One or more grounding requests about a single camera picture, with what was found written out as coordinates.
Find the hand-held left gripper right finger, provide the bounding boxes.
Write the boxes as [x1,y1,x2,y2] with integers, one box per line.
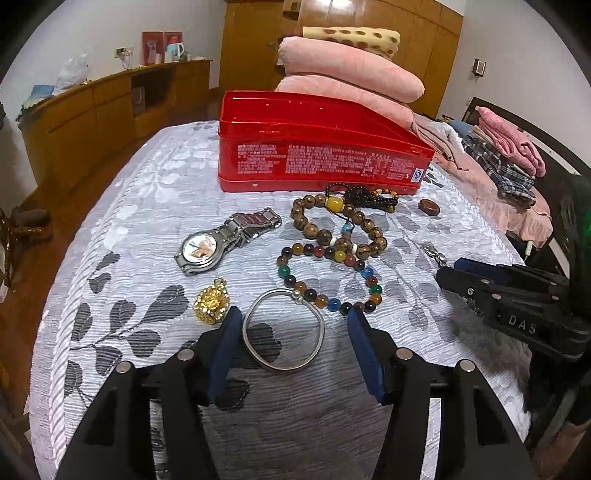
[346,306,539,480]

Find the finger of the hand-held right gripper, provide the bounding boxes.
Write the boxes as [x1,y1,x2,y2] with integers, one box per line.
[454,257,571,289]
[436,267,509,319]

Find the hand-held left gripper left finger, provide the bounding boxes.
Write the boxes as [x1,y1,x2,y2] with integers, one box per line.
[55,306,244,480]

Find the silver chain bracelet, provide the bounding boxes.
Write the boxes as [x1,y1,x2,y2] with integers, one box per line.
[419,241,483,319]

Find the gold pendant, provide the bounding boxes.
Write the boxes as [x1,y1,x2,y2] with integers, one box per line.
[193,277,230,326]

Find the silver bangle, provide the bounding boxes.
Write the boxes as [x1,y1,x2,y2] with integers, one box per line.
[242,288,326,371]

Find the multicolour bead bracelet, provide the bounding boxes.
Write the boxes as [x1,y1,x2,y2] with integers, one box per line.
[276,246,385,317]

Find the silver wrist watch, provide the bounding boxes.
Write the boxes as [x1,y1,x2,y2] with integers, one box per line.
[174,208,282,276]

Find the black small bead bracelet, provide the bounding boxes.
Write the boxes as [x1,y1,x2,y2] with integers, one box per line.
[325,182,400,214]

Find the brown wooden bead bracelet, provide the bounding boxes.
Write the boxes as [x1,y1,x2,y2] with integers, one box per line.
[291,193,389,259]

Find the red tin box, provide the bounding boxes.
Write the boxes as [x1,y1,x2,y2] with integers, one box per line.
[218,90,436,195]

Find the plaid cloth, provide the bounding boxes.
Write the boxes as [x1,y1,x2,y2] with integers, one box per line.
[462,134,536,206]

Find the pink folded clothes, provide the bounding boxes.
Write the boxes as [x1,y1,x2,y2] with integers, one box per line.
[477,106,548,178]

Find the grey leaf print bedspread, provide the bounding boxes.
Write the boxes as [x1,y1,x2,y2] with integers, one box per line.
[28,121,532,480]

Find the pink folded blanket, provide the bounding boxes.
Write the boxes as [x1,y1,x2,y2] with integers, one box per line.
[278,36,426,102]
[274,75,416,130]

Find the giraffe pattern pillow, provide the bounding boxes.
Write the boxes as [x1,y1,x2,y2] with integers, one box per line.
[302,26,402,63]

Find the wooden sideboard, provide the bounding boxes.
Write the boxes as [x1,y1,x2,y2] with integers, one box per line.
[21,60,213,195]

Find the wooden wardrobe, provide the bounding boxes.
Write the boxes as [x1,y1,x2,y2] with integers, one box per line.
[218,0,463,118]

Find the red picture box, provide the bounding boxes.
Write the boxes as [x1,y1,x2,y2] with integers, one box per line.
[141,31,163,65]
[163,31,183,63]

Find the blue cloth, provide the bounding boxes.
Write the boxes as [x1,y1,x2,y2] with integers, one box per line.
[21,84,56,114]

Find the white plastic bag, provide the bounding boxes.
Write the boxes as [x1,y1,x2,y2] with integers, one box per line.
[54,53,90,93]

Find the dark wooden bed frame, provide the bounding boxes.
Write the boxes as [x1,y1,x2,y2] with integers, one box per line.
[464,97,591,259]

